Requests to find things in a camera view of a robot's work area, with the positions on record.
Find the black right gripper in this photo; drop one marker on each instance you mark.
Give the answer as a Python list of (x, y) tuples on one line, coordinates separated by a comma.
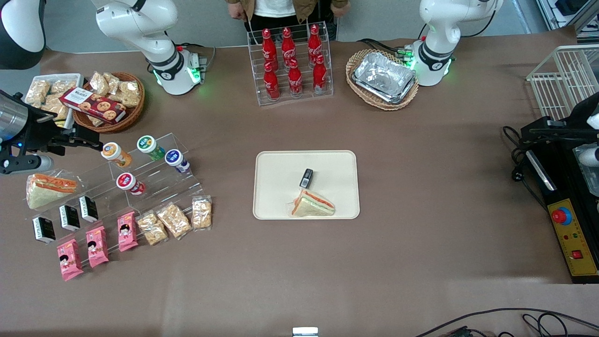
[(38, 133)]

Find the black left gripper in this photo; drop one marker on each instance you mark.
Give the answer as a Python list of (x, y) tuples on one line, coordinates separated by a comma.
[(574, 122)]

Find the green gum bottle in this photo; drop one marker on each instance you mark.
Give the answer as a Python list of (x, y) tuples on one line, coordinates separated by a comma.
[(147, 144)]

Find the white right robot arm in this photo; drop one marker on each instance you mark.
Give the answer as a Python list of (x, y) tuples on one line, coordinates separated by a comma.
[(140, 23)]

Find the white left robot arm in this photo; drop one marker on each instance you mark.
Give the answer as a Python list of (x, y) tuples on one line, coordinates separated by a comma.
[(440, 28)]

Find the orange gum bottle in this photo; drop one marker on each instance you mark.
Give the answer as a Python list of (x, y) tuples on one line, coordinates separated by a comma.
[(114, 153)]

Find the white snack tray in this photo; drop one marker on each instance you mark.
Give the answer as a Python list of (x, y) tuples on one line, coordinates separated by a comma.
[(77, 84)]

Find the red gum bottle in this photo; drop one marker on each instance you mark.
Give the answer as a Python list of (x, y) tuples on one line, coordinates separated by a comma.
[(127, 182)]

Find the blue gum bottle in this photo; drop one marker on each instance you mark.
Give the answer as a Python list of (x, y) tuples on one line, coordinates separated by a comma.
[(175, 159)]

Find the silver foil tray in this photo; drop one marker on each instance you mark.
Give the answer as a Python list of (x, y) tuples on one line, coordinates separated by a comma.
[(383, 77)]

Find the beige plastic tray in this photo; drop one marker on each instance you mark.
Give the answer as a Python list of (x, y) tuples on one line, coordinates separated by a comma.
[(281, 196)]

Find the small black gum box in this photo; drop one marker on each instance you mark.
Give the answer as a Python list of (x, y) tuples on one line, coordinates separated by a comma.
[(306, 178)]

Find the red cookie box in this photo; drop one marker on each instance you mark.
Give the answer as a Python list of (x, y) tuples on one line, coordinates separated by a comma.
[(93, 105)]

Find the clear puffed snack pack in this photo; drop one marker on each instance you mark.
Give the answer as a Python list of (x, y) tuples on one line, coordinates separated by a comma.
[(37, 92), (54, 108), (63, 87)]

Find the dark wicker basket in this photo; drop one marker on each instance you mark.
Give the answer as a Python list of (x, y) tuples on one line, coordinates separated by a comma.
[(133, 114)]

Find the clear crispy snack pack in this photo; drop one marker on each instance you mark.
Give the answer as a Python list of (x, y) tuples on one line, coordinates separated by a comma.
[(113, 82), (128, 93), (99, 84)]

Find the large wrapped triangle sandwich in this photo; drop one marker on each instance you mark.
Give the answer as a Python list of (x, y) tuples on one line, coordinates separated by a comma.
[(47, 192)]

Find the black snack box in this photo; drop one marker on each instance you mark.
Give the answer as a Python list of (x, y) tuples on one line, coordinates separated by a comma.
[(88, 208), (43, 229), (69, 218)]

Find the clear acrylic stepped stand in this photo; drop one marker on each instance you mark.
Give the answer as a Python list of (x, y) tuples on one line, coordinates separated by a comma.
[(159, 187)]

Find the pink snack pack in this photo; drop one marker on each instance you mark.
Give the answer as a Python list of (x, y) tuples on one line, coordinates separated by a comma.
[(97, 247), (69, 260), (127, 231)]

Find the clear peanut brittle pack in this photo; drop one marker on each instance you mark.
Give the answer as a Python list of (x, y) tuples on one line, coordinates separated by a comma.
[(201, 213), (174, 221), (152, 228)]

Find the black control box yellow panel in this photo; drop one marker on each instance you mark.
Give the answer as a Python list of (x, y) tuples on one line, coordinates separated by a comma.
[(573, 243)]

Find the red cola bottle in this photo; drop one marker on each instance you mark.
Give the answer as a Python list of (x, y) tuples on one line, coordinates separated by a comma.
[(319, 76), (295, 80), (314, 42), (288, 44), (271, 84), (268, 47)]

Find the light wicker basket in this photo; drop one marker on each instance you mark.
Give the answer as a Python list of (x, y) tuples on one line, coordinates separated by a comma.
[(351, 65)]

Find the clear acrylic bottle rack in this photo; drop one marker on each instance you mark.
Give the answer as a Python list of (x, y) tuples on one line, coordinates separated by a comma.
[(327, 84)]

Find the standing person brown jacket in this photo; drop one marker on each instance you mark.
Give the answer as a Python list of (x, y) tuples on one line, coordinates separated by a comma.
[(276, 7)]

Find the small wrapped triangle sandwich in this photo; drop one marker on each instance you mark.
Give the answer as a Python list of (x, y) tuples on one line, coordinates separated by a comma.
[(311, 207)]

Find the small white box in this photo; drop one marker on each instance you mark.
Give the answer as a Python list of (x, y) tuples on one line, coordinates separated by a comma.
[(305, 332)]

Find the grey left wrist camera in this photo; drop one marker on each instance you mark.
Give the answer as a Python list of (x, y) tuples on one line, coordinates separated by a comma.
[(592, 157)]

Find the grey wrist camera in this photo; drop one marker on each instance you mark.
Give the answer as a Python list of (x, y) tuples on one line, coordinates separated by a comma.
[(592, 157), (28, 164)]

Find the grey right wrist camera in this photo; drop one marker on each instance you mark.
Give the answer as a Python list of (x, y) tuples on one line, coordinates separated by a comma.
[(28, 164)]

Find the aluminium frame shelf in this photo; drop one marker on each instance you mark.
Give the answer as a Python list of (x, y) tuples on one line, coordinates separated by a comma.
[(585, 18)]

